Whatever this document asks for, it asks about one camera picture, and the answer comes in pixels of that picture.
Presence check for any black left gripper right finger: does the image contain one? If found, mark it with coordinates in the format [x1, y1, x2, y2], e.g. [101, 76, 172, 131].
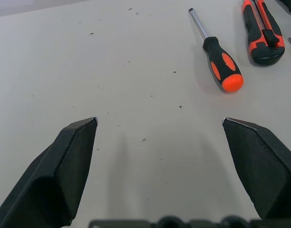
[222, 116, 291, 220]

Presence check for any orange black utility knife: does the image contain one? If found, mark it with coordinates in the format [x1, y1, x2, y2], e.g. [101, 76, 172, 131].
[242, 0, 286, 65]

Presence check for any flathead screwdriver orange black handle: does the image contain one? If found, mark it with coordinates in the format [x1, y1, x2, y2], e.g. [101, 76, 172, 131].
[188, 8, 244, 93]

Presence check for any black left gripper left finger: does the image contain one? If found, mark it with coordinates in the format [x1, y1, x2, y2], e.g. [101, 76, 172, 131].
[0, 116, 99, 228]

